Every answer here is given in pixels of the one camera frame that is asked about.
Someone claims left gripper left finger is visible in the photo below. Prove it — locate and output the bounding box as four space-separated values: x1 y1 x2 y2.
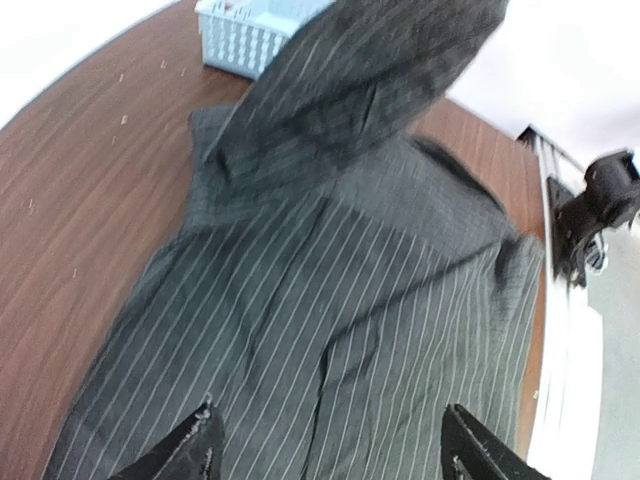
109 394 225 480

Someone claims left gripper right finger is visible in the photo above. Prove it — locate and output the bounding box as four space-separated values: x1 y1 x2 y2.
440 404 546 480

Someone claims black pinstriped long sleeve shirt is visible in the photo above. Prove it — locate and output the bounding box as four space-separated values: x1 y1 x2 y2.
45 1 544 479

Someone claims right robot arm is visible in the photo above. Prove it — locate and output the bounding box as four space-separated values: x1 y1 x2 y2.
546 149 639 288

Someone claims light blue perforated plastic basket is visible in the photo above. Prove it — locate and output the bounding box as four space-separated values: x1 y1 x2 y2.
195 0 330 80

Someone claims aluminium front rail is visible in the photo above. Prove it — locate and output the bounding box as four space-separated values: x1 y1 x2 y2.
519 126 603 479

